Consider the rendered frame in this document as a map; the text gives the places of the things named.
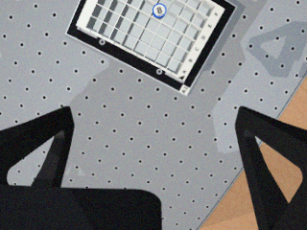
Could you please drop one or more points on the blue vial with number 8 cap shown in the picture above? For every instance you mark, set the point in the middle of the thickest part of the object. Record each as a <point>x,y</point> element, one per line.
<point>159,11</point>

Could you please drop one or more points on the white grid rack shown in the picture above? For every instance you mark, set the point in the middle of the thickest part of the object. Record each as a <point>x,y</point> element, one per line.
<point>124,13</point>

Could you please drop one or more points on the grey flat base plate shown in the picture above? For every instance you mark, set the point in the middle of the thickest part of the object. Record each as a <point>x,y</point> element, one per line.
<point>134,132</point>

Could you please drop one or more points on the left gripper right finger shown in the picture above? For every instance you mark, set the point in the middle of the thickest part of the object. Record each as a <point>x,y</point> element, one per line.
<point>270,206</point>

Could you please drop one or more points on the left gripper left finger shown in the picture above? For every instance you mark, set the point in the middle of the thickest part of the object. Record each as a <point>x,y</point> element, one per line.
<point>17,142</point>

